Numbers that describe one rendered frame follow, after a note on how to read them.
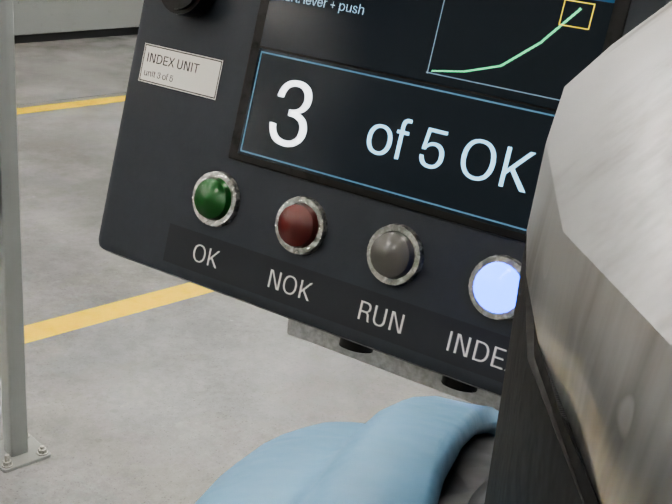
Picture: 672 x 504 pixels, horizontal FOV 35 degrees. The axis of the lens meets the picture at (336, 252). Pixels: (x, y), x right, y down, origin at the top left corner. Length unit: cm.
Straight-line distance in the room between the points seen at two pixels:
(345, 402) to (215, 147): 210
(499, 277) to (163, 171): 19
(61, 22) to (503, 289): 615
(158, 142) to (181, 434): 193
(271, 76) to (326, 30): 3
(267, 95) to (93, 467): 188
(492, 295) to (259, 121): 14
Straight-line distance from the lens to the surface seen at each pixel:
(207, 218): 51
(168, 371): 269
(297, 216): 48
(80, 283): 318
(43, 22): 648
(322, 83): 48
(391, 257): 45
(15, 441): 236
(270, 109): 50
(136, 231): 55
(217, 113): 52
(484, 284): 43
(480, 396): 53
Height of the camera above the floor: 129
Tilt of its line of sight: 22 degrees down
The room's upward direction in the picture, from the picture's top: 5 degrees clockwise
